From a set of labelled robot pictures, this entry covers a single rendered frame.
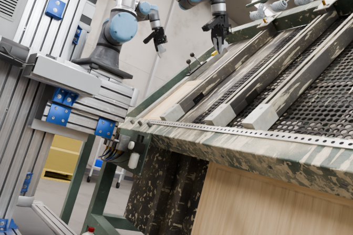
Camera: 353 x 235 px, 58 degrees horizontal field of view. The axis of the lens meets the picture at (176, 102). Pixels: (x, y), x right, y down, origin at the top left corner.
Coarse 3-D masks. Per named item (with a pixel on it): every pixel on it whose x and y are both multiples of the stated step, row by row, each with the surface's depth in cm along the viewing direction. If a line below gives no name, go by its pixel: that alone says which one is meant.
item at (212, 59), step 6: (216, 54) 256; (222, 54) 259; (210, 60) 253; (204, 66) 250; (198, 72) 247; (186, 78) 242; (192, 78) 245; (180, 84) 240; (174, 90) 237; (162, 96) 236; (168, 96) 235; (156, 102) 231; (150, 108) 228; (144, 114) 225
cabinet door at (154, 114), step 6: (186, 84) 236; (192, 84) 227; (180, 90) 233; (186, 90) 224; (174, 96) 228; (180, 96) 221; (162, 102) 230; (168, 102) 224; (174, 102) 216; (156, 108) 226; (162, 108) 219; (168, 108) 212; (150, 114) 221; (156, 114) 215
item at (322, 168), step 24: (144, 120) 206; (168, 144) 168; (192, 144) 143; (216, 144) 126; (240, 144) 117; (264, 144) 108; (288, 144) 101; (240, 168) 122; (264, 168) 108; (288, 168) 97; (312, 168) 88; (336, 168) 81; (336, 192) 87
